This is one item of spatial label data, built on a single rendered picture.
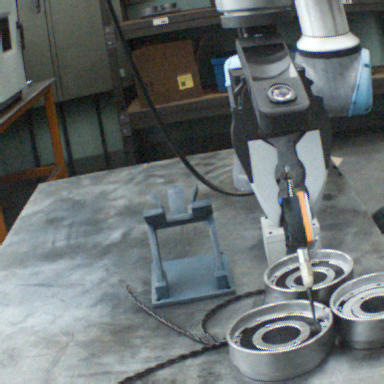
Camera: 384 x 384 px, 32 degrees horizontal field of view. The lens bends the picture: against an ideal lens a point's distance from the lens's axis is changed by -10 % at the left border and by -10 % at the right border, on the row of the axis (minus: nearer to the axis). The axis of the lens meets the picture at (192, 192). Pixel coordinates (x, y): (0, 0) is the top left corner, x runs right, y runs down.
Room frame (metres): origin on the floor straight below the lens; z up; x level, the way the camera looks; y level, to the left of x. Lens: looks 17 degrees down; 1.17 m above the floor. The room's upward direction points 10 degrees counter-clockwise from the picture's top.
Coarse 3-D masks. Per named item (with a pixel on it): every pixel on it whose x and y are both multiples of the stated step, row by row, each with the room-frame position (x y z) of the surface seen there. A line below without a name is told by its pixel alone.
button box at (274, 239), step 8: (264, 224) 0.86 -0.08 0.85; (272, 224) 0.85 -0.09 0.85; (264, 232) 0.83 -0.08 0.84; (272, 232) 0.82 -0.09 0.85; (280, 232) 0.82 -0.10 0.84; (320, 232) 0.81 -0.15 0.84; (264, 240) 0.87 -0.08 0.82; (272, 240) 0.81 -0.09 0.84; (280, 240) 0.81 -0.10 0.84; (320, 240) 0.81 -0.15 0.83; (272, 248) 0.81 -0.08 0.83; (280, 248) 0.81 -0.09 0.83; (320, 248) 0.81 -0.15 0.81; (272, 256) 0.81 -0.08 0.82; (280, 256) 0.81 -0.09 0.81
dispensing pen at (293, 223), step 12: (288, 168) 0.67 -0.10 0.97; (288, 180) 0.66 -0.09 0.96; (288, 192) 0.65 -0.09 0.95; (288, 204) 0.63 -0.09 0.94; (288, 216) 0.62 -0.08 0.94; (300, 216) 0.62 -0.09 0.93; (288, 228) 0.62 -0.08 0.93; (300, 228) 0.61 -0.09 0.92; (288, 240) 0.62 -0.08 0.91; (300, 240) 0.61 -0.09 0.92; (288, 252) 0.63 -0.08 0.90; (300, 252) 0.62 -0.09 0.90; (300, 264) 0.61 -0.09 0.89; (312, 300) 0.59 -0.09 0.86; (312, 312) 0.59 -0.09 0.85
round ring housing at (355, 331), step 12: (372, 276) 0.64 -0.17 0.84; (348, 288) 0.64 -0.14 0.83; (360, 288) 0.64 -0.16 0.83; (372, 288) 0.64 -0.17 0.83; (336, 300) 0.62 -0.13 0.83; (360, 300) 0.61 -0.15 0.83; (372, 300) 0.62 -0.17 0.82; (336, 312) 0.58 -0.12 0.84; (360, 312) 0.59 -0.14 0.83; (372, 312) 0.62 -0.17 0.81; (336, 324) 0.58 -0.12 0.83; (348, 324) 0.56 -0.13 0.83; (360, 324) 0.55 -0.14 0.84; (372, 324) 0.55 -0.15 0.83; (348, 336) 0.56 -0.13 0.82; (360, 336) 0.55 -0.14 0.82; (372, 336) 0.55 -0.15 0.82; (360, 348) 0.56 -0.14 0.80
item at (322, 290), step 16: (288, 256) 0.75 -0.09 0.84; (320, 256) 0.74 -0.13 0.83; (336, 256) 0.73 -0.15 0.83; (272, 272) 0.73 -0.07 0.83; (320, 272) 0.71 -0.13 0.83; (352, 272) 0.67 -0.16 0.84; (272, 288) 0.68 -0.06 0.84; (304, 288) 0.68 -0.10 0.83; (320, 288) 0.65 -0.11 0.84; (336, 288) 0.65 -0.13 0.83
